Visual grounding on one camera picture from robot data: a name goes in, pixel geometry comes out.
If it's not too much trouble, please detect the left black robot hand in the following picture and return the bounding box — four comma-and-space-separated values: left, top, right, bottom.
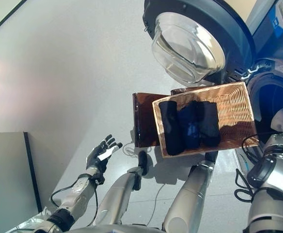
86, 133, 124, 176

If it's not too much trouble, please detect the short black cloth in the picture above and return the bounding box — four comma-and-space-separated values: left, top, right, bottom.
196, 101, 221, 146

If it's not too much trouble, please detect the long black cloth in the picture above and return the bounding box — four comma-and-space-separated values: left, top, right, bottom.
158, 100, 185, 156

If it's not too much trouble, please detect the blue cloth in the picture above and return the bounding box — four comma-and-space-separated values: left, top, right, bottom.
177, 101, 202, 149

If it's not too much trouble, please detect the dark grey washing machine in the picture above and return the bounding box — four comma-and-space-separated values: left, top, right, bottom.
225, 0, 283, 170

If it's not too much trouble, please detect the round glass washing machine door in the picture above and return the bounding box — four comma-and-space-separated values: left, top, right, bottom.
142, 0, 256, 84

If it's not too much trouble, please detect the left silver robot leg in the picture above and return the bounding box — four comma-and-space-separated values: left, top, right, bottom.
94, 150, 148, 226

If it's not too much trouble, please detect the silver robot leg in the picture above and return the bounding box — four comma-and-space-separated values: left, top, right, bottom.
162, 150, 217, 233
94, 150, 148, 226

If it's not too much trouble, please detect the rectangular wicker laundry basket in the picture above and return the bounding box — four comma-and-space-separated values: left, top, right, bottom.
152, 82, 260, 159

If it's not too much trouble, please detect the brown acrylic stool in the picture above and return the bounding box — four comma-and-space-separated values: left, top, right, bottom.
131, 87, 195, 148

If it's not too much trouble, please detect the grey robot torso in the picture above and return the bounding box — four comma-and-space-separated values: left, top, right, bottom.
66, 224, 171, 233

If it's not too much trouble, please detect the white panel with black edge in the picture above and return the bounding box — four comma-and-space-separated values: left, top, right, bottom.
0, 131, 43, 219

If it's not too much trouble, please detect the right silver robot leg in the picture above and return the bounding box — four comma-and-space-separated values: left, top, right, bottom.
162, 150, 217, 233

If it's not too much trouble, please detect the blue white QR sticker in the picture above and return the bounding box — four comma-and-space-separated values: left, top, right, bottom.
267, 0, 283, 38

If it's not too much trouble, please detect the black baseboard strip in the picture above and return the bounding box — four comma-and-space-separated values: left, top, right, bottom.
0, 0, 27, 41

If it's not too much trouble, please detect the white looped floor cable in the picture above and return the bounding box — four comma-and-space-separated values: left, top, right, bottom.
122, 142, 154, 156

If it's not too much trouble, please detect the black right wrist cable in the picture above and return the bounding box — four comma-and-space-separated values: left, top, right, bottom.
234, 132, 268, 202

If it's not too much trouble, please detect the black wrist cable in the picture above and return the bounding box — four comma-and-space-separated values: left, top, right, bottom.
50, 179, 98, 226
234, 132, 268, 202

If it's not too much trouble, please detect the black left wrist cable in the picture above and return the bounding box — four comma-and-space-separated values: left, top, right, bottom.
50, 179, 98, 226

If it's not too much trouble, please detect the thin grey floor cable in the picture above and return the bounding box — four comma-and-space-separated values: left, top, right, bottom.
146, 183, 166, 225

